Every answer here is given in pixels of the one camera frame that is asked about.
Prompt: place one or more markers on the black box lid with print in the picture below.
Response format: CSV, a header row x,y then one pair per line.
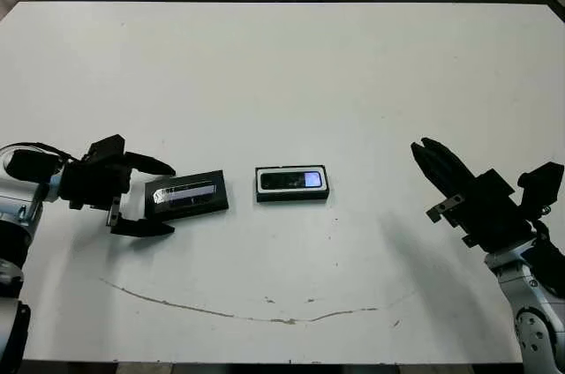
x,y
190,204

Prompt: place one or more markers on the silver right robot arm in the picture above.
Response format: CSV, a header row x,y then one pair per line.
x,y
529,303

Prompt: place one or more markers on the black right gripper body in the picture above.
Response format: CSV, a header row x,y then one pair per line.
x,y
490,215

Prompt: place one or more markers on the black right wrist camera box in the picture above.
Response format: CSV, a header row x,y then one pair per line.
x,y
543,184

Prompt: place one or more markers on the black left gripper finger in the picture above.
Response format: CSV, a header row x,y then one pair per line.
x,y
148,163
141,228

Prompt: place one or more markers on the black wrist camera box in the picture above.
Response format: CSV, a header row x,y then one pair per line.
x,y
543,184
106,147

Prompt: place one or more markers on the slim black camera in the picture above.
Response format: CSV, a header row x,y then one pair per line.
x,y
282,180

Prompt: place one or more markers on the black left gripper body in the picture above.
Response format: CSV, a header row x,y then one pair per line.
x,y
92,180

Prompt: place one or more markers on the black box base white insert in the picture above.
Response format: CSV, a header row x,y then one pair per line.
x,y
291,196

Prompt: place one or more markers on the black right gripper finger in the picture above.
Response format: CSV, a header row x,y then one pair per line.
x,y
434,177
450,166

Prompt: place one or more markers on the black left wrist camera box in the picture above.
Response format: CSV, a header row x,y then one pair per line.
x,y
106,147

